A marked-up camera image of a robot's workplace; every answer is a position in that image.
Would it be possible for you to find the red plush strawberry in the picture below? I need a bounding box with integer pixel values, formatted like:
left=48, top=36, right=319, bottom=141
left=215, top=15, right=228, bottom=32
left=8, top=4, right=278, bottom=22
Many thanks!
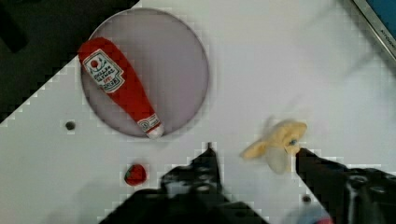
left=124, top=164, right=148, bottom=186

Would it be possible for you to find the grey round plate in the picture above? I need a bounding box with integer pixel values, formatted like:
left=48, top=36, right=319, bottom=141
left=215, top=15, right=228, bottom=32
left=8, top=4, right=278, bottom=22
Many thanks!
left=91, top=7, right=210, bottom=135

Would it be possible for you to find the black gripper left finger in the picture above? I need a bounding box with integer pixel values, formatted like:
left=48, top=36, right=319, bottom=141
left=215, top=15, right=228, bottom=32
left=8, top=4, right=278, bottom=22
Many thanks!
left=160, top=142, right=223, bottom=202

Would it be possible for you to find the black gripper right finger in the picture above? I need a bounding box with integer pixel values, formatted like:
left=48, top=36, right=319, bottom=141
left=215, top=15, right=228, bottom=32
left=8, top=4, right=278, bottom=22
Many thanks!
left=295, top=148, right=396, bottom=224

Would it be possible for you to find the yellow plush banana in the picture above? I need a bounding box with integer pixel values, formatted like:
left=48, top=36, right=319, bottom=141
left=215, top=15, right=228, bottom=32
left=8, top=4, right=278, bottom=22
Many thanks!
left=241, top=120, right=307, bottom=175

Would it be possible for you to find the blue bowl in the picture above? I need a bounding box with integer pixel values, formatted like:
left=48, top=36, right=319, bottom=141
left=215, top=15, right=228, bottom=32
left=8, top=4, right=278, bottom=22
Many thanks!
left=282, top=206, right=333, bottom=224

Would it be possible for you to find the red plush ketchup bottle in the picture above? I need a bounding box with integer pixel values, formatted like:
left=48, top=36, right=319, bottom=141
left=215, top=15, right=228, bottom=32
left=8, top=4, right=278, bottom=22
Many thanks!
left=78, top=37, right=164, bottom=139

